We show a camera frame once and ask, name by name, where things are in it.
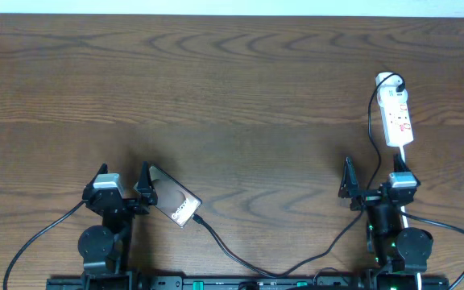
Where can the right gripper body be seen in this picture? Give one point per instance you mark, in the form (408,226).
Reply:
(367,199)

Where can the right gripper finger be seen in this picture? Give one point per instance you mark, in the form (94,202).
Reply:
(349,186)
(399,164)

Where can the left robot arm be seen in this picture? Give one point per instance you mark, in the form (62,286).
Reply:
(105,248)

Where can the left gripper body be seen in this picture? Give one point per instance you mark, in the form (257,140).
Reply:
(136,209)

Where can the Galaxy S25 Ultra smartphone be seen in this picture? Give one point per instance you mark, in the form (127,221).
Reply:
(173,199)

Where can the white power strip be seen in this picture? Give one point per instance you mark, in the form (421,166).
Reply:
(392,98)

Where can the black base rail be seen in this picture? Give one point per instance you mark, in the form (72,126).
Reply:
(327,281)

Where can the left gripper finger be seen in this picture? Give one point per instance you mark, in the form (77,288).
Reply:
(144,186)
(89,188)

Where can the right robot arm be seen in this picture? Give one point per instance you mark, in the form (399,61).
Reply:
(401,251)

